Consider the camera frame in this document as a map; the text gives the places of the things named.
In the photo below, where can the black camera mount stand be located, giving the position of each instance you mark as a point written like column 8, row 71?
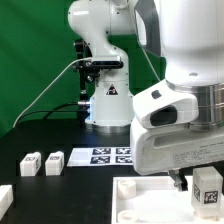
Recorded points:
column 87, row 74

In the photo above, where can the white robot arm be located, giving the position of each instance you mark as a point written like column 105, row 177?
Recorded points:
column 189, row 34

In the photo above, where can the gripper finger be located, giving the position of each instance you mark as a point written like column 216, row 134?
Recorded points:
column 179, row 179

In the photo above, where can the white tag sheet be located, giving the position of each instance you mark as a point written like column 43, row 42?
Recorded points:
column 100, row 156

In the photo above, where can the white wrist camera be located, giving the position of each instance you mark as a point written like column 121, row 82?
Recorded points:
column 160, row 105

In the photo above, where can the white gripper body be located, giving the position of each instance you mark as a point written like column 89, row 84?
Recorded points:
column 173, row 147

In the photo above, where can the white block left edge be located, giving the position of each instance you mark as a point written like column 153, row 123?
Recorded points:
column 6, row 198

